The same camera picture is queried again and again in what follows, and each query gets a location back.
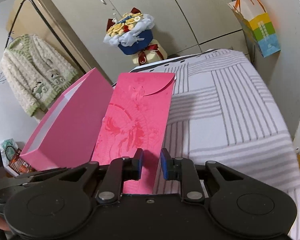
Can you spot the pink storage box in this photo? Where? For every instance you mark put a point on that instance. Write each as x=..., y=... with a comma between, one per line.
x=67, y=134

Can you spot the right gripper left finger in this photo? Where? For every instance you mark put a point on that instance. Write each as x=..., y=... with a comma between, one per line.
x=137, y=164

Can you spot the striped bed sheet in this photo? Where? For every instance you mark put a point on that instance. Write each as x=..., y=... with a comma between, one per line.
x=222, y=110

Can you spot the cream knitted cardigan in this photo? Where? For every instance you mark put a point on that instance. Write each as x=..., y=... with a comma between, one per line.
x=36, y=72

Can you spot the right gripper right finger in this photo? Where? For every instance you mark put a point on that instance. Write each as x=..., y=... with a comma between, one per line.
x=167, y=165

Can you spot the colourful paper gift bag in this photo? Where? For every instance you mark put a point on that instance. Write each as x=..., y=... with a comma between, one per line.
x=257, y=25

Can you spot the beige wardrobe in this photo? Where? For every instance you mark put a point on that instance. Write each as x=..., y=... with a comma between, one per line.
x=182, y=27

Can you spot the pink red envelope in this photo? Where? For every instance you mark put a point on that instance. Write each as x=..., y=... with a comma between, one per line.
x=136, y=117

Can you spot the black clothes rack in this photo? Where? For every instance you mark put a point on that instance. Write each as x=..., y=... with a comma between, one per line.
x=30, y=17

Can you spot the left hand pink nails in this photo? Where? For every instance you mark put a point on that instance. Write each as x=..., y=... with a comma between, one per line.
x=3, y=225

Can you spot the flower bouquet blue wrap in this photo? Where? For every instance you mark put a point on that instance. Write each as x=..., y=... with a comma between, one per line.
x=133, y=35

